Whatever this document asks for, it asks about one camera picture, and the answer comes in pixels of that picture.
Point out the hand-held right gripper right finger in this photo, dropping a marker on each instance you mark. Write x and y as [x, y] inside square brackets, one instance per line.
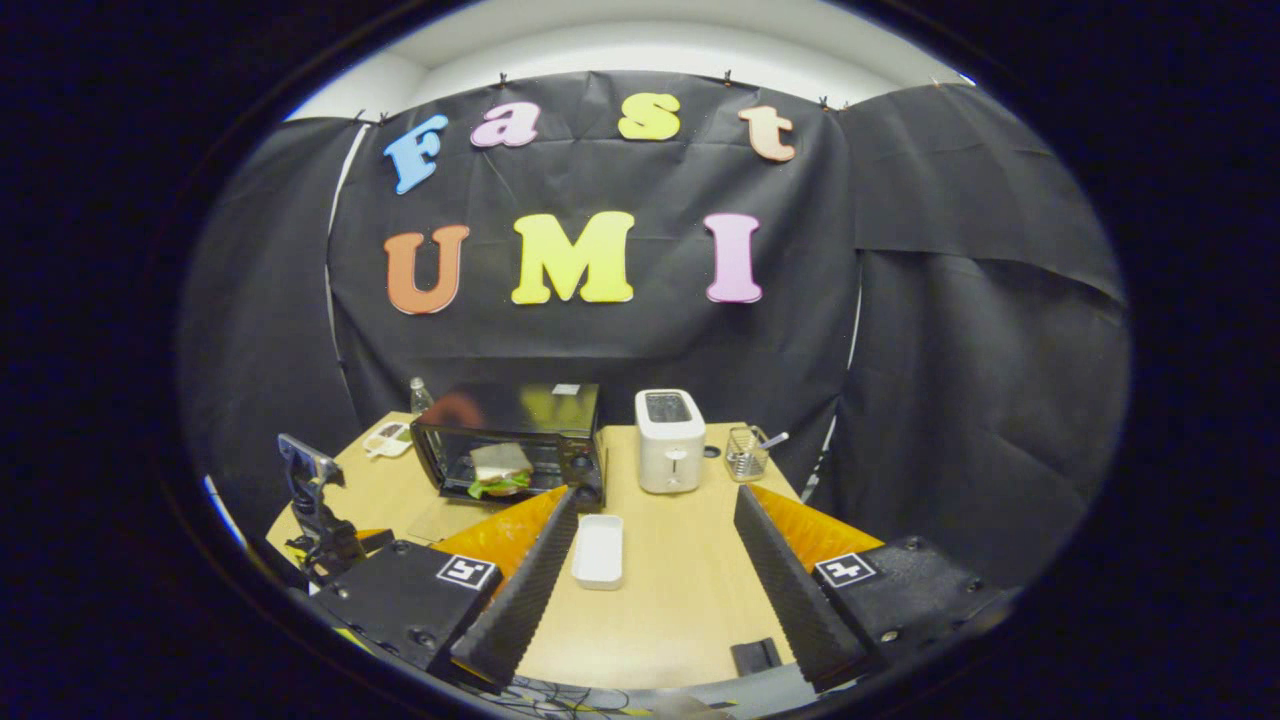
[790, 600]

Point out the black electric oven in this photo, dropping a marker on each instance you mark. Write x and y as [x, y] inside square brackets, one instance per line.
[580, 462]

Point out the white divided seasoning plate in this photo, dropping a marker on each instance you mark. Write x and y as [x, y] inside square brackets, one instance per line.
[388, 440]

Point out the small spoon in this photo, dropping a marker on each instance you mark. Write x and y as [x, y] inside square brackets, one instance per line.
[776, 439]

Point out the black backdrop cloth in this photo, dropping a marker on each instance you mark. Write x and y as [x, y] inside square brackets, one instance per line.
[650, 330]

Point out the clear plastic water bottle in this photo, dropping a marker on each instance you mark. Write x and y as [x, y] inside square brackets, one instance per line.
[421, 398]

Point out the bread and lettuce sandwich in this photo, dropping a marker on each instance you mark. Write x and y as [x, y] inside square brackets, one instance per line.
[500, 462]

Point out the small black block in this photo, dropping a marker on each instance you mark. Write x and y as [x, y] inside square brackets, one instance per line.
[755, 657]

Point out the white rectangular tray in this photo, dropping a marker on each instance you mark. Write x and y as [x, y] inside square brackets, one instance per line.
[598, 552]

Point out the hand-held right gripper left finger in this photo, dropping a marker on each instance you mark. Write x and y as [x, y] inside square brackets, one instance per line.
[520, 600]

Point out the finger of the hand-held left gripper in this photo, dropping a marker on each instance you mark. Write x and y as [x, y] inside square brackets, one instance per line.
[372, 538]

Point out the white toaster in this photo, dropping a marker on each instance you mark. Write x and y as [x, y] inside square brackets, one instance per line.
[670, 450]

